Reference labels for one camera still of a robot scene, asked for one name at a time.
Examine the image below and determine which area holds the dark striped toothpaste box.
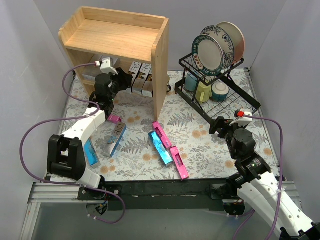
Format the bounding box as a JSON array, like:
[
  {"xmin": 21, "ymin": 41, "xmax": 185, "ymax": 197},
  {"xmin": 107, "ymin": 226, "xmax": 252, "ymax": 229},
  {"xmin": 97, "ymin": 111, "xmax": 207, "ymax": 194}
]
[{"xmin": 132, "ymin": 63, "xmax": 152, "ymax": 95}]

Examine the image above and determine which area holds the brown silver RO toothpaste box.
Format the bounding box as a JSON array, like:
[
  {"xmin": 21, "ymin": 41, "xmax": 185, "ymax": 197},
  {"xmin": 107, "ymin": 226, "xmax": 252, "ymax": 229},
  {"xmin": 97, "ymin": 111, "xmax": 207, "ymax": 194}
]
[{"xmin": 142, "ymin": 69, "xmax": 153, "ymax": 98}]

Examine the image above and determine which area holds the silver blue RO toothpaste box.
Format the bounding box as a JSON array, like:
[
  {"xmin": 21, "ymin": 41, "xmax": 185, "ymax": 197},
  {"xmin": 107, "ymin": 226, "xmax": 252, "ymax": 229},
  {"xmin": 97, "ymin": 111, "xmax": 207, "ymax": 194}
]
[{"xmin": 101, "ymin": 122, "xmax": 127, "ymax": 158}]

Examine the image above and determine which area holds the cyan toothpaste box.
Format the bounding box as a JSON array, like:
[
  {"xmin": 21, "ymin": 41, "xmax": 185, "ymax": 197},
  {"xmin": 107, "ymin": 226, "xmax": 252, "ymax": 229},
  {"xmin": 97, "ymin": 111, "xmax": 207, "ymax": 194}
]
[
  {"xmin": 83, "ymin": 138, "xmax": 101, "ymax": 169},
  {"xmin": 148, "ymin": 131, "xmax": 173, "ymax": 167}
]

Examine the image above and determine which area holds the silver black RO toothpaste box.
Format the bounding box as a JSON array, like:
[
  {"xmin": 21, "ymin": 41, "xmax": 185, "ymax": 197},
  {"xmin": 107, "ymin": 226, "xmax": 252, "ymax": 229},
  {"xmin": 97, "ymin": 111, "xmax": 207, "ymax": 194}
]
[{"xmin": 126, "ymin": 61, "xmax": 142, "ymax": 94}]

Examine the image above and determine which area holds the white toothpaste box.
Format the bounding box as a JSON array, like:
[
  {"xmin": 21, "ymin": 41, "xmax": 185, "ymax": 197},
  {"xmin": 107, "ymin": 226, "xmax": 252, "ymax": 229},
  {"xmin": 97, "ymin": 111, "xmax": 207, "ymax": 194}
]
[{"xmin": 110, "ymin": 57, "xmax": 121, "ymax": 69}]

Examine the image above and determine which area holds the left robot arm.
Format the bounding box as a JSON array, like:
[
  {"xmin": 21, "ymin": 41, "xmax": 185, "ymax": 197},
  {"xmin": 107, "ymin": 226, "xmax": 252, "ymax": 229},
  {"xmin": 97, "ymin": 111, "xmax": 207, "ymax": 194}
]
[{"xmin": 47, "ymin": 67, "xmax": 133, "ymax": 200}]

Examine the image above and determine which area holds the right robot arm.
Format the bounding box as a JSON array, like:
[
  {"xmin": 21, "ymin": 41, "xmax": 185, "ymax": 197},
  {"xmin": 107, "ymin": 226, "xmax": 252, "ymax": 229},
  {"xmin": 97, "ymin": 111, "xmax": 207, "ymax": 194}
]
[{"xmin": 209, "ymin": 110, "xmax": 320, "ymax": 240}]

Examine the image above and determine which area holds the wooden two-tier shelf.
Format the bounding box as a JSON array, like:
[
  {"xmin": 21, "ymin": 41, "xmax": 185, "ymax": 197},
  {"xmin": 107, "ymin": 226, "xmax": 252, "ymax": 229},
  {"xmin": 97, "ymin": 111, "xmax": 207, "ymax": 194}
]
[{"xmin": 58, "ymin": 6, "xmax": 170, "ymax": 120}]

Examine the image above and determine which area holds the teal and white bowl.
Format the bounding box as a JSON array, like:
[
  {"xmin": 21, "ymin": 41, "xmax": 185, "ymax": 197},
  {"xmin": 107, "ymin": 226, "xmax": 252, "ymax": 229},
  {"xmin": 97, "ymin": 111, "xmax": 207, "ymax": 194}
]
[{"xmin": 211, "ymin": 82, "xmax": 230, "ymax": 102}]

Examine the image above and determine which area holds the yellow green mug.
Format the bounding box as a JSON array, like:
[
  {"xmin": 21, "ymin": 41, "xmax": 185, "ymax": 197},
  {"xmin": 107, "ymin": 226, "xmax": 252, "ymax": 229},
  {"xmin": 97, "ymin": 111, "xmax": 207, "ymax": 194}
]
[{"xmin": 195, "ymin": 82, "xmax": 212, "ymax": 104}]

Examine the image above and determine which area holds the magenta toothpaste box far left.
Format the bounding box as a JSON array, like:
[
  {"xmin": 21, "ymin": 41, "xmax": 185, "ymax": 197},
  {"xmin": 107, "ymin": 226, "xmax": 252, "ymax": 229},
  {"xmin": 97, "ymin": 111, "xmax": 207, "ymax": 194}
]
[{"xmin": 107, "ymin": 114, "xmax": 122, "ymax": 124}]

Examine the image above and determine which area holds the floral table mat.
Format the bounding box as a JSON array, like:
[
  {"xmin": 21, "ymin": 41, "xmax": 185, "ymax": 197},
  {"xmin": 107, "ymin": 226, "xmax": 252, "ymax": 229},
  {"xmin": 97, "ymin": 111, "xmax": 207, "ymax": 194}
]
[{"xmin": 49, "ymin": 69, "xmax": 280, "ymax": 181}]

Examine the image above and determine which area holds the light blue mug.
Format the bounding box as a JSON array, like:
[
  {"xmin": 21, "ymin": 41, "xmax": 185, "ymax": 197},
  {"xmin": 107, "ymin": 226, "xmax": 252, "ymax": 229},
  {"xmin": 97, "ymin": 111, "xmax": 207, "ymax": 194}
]
[{"xmin": 184, "ymin": 72, "xmax": 198, "ymax": 92}]

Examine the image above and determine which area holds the pink toothpaste box centre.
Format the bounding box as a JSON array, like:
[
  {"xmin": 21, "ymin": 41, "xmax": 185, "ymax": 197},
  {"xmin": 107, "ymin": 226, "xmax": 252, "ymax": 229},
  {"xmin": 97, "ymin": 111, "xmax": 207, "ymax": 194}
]
[{"xmin": 152, "ymin": 121, "xmax": 173, "ymax": 149}]

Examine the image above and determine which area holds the pink toothpaste box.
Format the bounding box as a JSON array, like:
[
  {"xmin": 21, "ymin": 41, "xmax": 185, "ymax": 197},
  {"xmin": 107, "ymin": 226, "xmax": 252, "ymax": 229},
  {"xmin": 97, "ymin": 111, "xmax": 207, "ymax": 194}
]
[
  {"xmin": 169, "ymin": 146, "xmax": 189, "ymax": 181},
  {"xmin": 152, "ymin": 121, "xmax": 173, "ymax": 149}
]

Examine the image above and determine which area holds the pink toothpaste box front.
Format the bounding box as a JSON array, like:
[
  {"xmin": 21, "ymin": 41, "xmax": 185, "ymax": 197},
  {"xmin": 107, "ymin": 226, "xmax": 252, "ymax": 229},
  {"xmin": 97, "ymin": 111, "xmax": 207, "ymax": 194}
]
[{"xmin": 169, "ymin": 146, "xmax": 189, "ymax": 181}]

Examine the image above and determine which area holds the green rimmed white plate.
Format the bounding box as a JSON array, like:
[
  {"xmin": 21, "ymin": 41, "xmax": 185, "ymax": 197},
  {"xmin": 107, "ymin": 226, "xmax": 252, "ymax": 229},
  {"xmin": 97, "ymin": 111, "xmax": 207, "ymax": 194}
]
[{"xmin": 191, "ymin": 34, "xmax": 224, "ymax": 76}]

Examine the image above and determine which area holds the blue floral patterned plate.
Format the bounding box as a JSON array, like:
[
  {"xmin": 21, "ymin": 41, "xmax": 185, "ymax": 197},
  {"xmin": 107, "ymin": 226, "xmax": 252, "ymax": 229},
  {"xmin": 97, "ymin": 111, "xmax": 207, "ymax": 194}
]
[{"xmin": 201, "ymin": 25, "xmax": 235, "ymax": 70}]

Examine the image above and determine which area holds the beige and pink plate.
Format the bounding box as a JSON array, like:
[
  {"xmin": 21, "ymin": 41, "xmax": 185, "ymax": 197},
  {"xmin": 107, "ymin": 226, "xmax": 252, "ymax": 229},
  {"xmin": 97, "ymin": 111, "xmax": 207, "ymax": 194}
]
[{"xmin": 217, "ymin": 21, "xmax": 246, "ymax": 64}]

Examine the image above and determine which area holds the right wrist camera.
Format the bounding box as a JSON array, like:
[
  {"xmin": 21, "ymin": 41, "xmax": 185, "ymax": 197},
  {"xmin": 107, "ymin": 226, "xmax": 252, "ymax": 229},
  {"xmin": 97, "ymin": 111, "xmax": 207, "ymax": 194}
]
[{"xmin": 229, "ymin": 108, "xmax": 253, "ymax": 127}]

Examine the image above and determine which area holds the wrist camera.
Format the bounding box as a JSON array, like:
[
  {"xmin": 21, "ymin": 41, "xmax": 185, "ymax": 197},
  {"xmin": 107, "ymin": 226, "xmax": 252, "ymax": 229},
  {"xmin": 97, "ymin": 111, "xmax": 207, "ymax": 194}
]
[
  {"xmin": 95, "ymin": 57, "xmax": 118, "ymax": 75},
  {"xmin": 229, "ymin": 108, "xmax": 253, "ymax": 127}
]

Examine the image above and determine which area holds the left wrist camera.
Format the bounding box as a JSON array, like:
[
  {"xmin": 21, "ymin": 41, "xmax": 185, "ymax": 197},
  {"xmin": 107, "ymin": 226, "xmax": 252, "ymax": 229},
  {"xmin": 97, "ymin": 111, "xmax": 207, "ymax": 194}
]
[{"xmin": 95, "ymin": 57, "xmax": 118, "ymax": 75}]

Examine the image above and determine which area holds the black wire dish rack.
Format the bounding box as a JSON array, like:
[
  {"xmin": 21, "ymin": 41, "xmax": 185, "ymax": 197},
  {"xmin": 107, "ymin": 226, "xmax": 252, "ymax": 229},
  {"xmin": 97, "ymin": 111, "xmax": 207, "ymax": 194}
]
[{"xmin": 174, "ymin": 53, "xmax": 261, "ymax": 124}]

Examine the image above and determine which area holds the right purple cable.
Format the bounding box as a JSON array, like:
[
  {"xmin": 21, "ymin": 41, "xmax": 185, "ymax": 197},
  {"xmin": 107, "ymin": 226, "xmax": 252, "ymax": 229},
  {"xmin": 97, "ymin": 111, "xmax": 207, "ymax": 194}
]
[{"xmin": 232, "ymin": 114, "xmax": 285, "ymax": 240}]

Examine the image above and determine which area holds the purple cable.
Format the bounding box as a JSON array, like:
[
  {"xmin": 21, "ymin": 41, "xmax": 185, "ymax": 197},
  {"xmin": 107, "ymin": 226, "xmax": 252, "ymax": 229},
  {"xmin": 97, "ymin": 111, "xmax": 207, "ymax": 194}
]
[
  {"xmin": 232, "ymin": 114, "xmax": 285, "ymax": 240},
  {"xmin": 19, "ymin": 62, "xmax": 126, "ymax": 225}
]

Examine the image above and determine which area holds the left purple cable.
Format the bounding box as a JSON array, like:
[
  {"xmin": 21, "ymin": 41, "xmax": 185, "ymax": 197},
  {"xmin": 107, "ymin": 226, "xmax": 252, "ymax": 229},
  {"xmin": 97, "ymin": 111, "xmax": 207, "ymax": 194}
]
[{"xmin": 19, "ymin": 62, "xmax": 126, "ymax": 225}]

